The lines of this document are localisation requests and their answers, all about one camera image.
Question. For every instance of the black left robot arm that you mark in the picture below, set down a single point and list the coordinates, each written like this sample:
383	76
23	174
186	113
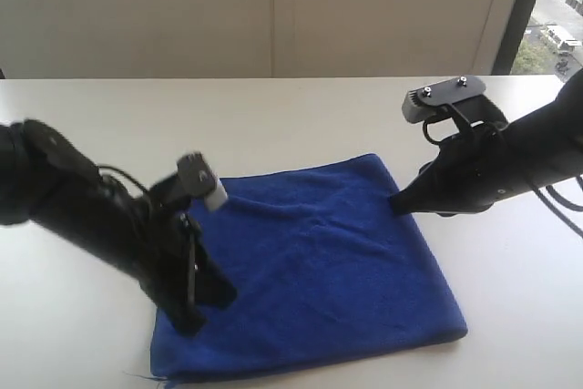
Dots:
151	238

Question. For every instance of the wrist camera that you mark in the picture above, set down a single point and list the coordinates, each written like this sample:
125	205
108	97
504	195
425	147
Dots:
193	180
462	99

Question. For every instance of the blue microfibre towel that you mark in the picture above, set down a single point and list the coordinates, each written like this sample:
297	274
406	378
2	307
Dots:
325	274

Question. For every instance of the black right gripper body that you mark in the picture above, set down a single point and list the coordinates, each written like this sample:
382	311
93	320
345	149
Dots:
474	171

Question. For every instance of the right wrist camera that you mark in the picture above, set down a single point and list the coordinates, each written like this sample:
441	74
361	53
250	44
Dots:
462	99

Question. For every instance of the dark window frame post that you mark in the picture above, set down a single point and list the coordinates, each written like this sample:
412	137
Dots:
515	27

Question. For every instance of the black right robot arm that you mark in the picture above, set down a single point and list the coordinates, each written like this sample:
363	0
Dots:
563	119

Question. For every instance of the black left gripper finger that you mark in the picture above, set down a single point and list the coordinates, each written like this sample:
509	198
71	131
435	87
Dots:
212	287
182	312

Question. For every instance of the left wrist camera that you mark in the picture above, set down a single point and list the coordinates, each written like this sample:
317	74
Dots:
193	180

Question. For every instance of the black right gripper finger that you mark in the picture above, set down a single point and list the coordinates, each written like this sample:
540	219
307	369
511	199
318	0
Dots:
418	196

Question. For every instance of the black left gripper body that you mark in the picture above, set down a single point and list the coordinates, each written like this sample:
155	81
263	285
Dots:
67	193

